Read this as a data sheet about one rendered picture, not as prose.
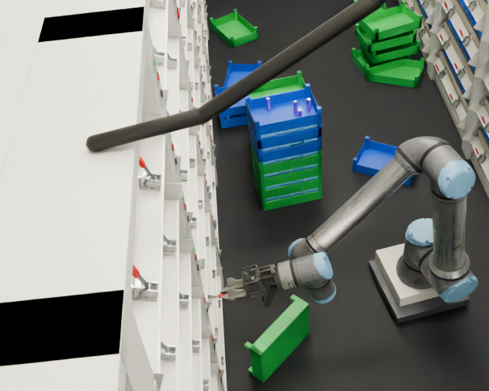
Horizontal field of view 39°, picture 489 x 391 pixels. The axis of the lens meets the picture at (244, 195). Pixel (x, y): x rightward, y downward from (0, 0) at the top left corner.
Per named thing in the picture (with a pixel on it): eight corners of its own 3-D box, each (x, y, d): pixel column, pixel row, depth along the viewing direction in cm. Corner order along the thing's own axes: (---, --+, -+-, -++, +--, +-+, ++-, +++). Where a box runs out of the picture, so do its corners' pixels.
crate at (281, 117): (309, 96, 319) (309, 82, 314) (321, 122, 305) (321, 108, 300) (246, 109, 317) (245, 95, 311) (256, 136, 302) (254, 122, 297)
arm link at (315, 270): (335, 284, 225) (329, 268, 217) (299, 293, 227) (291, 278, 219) (330, 260, 231) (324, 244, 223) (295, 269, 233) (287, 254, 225)
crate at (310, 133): (309, 110, 325) (309, 96, 319) (321, 136, 311) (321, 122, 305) (247, 122, 322) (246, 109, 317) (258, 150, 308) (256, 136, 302)
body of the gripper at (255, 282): (239, 268, 228) (274, 258, 226) (247, 282, 234) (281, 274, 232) (241, 285, 222) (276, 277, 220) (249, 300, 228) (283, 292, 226)
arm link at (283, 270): (295, 270, 232) (298, 293, 225) (281, 274, 233) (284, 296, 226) (288, 254, 226) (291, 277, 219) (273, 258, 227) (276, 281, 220)
